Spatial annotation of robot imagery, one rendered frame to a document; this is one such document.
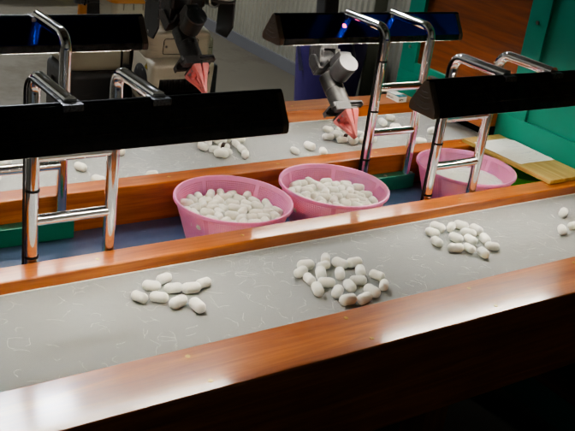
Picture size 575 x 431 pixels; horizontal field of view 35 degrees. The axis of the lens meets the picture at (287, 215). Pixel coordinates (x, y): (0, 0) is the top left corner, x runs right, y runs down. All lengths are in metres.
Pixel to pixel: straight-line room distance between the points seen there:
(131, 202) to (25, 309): 0.54
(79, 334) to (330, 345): 0.41
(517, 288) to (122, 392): 0.84
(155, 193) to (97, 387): 0.80
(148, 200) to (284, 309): 0.55
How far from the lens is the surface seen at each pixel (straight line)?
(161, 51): 2.95
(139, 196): 2.06
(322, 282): 1.74
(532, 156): 2.62
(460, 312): 1.71
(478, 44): 2.84
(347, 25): 2.38
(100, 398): 1.35
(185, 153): 2.33
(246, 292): 1.69
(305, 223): 1.95
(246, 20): 6.62
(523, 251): 2.09
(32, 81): 1.54
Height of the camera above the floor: 1.55
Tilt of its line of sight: 23 degrees down
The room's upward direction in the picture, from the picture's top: 8 degrees clockwise
